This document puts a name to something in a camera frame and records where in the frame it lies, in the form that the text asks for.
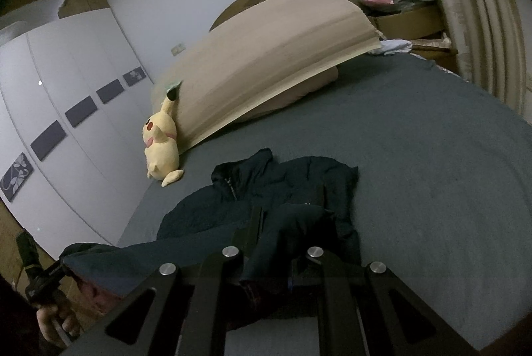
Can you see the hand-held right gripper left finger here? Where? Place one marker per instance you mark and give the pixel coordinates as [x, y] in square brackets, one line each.
[254, 227]

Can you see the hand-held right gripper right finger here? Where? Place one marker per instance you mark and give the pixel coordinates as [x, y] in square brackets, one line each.
[301, 277]

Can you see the dark jacket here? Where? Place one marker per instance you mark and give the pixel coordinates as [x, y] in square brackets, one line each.
[291, 181]

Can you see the person's left hand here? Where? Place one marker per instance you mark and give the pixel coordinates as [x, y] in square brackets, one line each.
[48, 325]

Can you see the yellow plush toy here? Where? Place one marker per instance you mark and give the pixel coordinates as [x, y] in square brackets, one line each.
[162, 148]

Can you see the bed with grey sheet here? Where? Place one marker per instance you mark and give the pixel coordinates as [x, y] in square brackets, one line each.
[415, 173]

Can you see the small green cloth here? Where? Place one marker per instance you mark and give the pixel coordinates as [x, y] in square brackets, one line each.
[174, 85]

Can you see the white wardrobe with dark panels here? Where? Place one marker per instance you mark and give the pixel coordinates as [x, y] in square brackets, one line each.
[62, 81]

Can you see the brown wooden headboard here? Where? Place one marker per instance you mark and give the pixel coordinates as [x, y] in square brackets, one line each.
[241, 5]

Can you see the light blue cloth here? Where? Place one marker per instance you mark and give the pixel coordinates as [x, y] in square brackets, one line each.
[392, 47]

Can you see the brown cardboard box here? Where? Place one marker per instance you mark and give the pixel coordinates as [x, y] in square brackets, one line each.
[436, 53]
[411, 23]

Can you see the beige curtain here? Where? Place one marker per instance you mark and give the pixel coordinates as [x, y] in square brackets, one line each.
[469, 7]

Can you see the wall socket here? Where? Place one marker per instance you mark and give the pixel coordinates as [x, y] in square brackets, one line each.
[178, 49]

